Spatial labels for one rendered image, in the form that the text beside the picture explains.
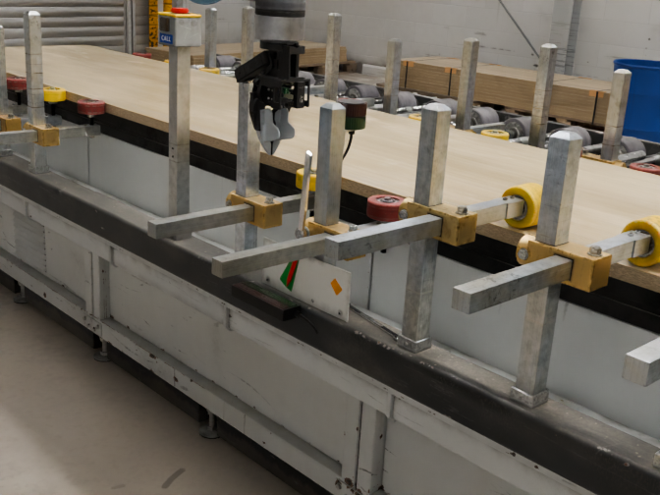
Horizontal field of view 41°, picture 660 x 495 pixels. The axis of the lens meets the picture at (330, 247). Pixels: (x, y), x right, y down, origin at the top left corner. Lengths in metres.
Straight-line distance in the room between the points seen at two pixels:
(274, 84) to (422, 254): 0.40
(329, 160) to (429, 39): 8.68
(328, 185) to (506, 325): 0.43
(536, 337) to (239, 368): 1.23
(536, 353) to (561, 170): 0.29
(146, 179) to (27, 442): 0.82
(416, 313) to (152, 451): 1.25
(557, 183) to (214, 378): 1.50
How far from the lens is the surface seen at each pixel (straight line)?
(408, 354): 1.59
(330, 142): 1.66
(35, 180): 2.71
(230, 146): 2.27
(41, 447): 2.69
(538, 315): 1.41
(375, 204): 1.75
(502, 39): 9.80
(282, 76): 1.63
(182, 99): 2.07
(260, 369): 2.41
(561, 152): 1.34
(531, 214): 1.66
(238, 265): 1.54
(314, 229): 1.72
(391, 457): 2.12
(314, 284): 1.75
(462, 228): 1.47
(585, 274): 1.34
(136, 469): 2.55
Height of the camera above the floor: 1.37
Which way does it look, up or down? 18 degrees down
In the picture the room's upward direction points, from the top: 3 degrees clockwise
